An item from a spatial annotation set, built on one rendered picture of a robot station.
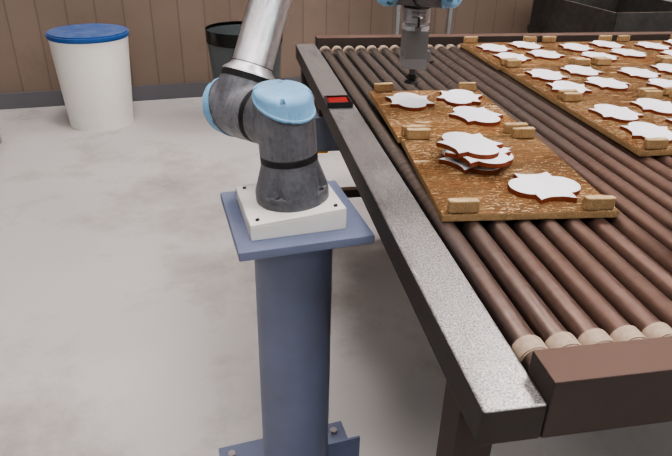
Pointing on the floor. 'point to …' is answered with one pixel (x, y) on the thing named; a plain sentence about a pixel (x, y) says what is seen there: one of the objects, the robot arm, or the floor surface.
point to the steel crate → (598, 13)
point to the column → (295, 334)
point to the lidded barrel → (93, 74)
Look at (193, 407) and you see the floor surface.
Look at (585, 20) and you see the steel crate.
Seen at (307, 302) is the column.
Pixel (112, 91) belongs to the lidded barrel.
